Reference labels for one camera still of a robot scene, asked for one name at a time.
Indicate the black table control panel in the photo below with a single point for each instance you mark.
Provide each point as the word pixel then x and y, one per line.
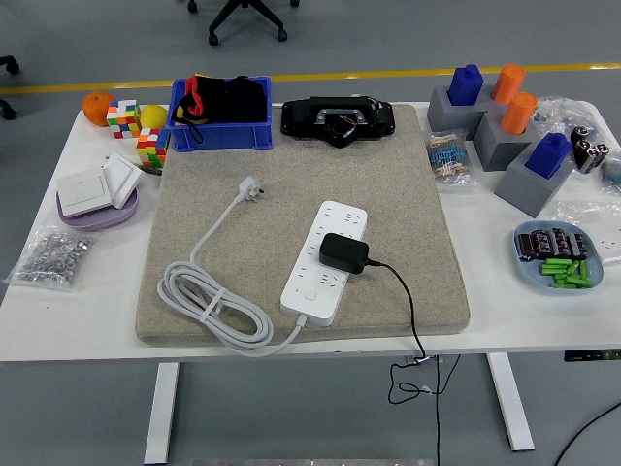
pixel 592 355

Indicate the colourful puzzle cube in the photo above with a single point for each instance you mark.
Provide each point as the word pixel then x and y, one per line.
pixel 151 148
pixel 123 119

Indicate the blue plastic bin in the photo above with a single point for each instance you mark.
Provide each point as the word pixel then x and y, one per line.
pixel 218 136

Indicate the yellow lemon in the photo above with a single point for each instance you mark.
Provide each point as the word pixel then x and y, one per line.
pixel 153 116

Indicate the clear bag of small parts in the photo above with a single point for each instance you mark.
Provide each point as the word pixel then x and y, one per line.
pixel 558 114

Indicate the light blue plate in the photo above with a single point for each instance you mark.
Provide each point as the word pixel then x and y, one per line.
pixel 596 257

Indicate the grey-brown mat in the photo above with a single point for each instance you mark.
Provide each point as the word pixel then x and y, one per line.
pixel 291 160

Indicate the bag of blue parts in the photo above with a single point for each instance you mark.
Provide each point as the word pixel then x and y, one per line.
pixel 613 172

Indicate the black office chair base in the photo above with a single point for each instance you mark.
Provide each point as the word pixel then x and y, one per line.
pixel 214 39
pixel 12 65

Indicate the grey block holder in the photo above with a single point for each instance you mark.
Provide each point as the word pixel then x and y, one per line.
pixel 487 101
pixel 444 116
pixel 495 148
pixel 524 191

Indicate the white wall switch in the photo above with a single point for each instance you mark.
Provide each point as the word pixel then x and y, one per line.
pixel 82 191
pixel 121 177

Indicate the orange cylinder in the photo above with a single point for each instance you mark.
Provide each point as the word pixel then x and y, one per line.
pixel 508 85
pixel 518 114

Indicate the bag of metal nuts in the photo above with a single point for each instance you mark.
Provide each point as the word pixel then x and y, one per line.
pixel 51 252

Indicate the blue square block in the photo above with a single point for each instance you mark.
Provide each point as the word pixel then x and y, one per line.
pixel 465 87
pixel 548 155

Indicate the metal bracket under table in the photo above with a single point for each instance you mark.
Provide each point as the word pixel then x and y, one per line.
pixel 418 360

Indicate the bag of black capacitors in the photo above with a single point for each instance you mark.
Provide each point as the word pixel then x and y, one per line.
pixel 589 150

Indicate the clear plastic bag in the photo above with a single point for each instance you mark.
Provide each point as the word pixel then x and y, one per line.
pixel 589 213

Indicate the black electronic device housing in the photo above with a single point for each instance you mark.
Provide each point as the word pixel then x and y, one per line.
pixel 301 116

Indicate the green batteries pile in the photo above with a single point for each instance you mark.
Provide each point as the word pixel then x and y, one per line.
pixel 558 265

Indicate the purple tray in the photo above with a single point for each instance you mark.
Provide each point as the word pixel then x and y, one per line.
pixel 97 221

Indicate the small dark metal part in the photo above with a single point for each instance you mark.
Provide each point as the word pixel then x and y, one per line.
pixel 151 171

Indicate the black red fabric bundle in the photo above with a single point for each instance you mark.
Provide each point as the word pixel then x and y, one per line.
pixel 233 99

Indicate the bag of blue resistors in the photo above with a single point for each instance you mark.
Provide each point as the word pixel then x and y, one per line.
pixel 448 160

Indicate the orange fruit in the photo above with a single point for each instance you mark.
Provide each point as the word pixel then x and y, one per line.
pixel 94 109

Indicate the white table leg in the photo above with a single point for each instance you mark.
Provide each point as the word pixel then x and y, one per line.
pixel 162 412
pixel 509 398

